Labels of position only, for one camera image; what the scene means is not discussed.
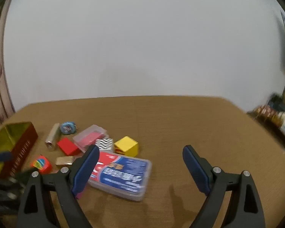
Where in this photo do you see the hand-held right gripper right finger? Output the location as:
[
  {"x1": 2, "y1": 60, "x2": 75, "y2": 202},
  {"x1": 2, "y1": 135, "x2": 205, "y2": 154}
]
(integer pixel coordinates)
[{"x1": 182, "y1": 145, "x2": 266, "y2": 228}]

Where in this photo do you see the gold foil packet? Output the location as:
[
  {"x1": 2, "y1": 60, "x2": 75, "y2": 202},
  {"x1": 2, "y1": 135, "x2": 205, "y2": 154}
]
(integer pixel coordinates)
[{"x1": 55, "y1": 156, "x2": 80, "y2": 166}]

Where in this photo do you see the orange cube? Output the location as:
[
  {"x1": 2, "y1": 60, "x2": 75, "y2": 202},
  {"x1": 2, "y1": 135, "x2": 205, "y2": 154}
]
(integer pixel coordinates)
[{"x1": 30, "y1": 155, "x2": 53, "y2": 174}]

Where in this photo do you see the red block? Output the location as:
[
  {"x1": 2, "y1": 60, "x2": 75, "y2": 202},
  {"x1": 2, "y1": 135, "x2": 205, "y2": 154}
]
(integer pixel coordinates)
[{"x1": 57, "y1": 138, "x2": 81, "y2": 156}]

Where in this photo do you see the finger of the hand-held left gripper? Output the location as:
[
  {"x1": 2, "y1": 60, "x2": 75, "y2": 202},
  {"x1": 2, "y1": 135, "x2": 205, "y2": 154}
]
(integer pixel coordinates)
[
  {"x1": 0, "y1": 167, "x2": 40, "y2": 216},
  {"x1": 0, "y1": 151, "x2": 12, "y2": 164}
]

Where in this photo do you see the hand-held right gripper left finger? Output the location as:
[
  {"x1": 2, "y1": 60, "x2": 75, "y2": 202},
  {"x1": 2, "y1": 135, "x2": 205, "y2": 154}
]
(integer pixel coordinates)
[{"x1": 17, "y1": 144, "x2": 100, "y2": 228}]

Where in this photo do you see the yellow cube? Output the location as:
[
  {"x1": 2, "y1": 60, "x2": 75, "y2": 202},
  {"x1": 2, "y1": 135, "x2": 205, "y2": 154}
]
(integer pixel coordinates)
[{"x1": 114, "y1": 136, "x2": 139, "y2": 158}]

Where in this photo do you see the cluttered shelf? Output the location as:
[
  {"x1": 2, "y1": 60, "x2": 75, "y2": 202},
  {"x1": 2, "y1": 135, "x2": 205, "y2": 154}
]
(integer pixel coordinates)
[{"x1": 247, "y1": 93, "x2": 285, "y2": 164}]

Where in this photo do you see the clear card case blue red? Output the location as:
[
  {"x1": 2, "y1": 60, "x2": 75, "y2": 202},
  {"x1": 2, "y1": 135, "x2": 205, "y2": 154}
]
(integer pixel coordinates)
[{"x1": 87, "y1": 150, "x2": 152, "y2": 202}]

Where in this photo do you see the red tin box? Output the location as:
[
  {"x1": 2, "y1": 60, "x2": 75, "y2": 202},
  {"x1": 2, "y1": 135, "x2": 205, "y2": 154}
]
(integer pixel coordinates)
[{"x1": 0, "y1": 122, "x2": 38, "y2": 178}]

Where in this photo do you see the black white zigzag block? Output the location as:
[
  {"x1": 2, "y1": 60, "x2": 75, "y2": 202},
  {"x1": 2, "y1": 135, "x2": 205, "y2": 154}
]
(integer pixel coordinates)
[{"x1": 95, "y1": 138, "x2": 114, "y2": 153}]

